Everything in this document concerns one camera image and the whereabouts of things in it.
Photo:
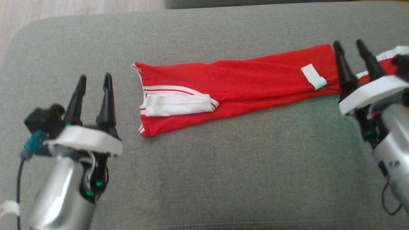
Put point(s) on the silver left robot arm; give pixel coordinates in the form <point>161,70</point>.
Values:
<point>57,198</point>

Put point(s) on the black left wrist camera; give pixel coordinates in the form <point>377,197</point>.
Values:
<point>44,121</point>

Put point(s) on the red shirt with white trim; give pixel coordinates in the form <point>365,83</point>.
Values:
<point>239,80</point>

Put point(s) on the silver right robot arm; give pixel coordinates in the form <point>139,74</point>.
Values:
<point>396,143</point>

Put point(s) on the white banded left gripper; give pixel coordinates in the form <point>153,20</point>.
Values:
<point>86,139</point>

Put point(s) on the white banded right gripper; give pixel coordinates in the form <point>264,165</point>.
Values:
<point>370,92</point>

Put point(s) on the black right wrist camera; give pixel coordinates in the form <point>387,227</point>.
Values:
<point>402,65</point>

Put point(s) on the red shorts with white stripe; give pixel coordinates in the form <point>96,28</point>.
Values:
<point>388,65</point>

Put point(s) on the large grey sofa seat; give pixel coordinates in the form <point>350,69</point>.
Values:
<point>223,175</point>

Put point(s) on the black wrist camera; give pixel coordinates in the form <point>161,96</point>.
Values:
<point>402,65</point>
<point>44,121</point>

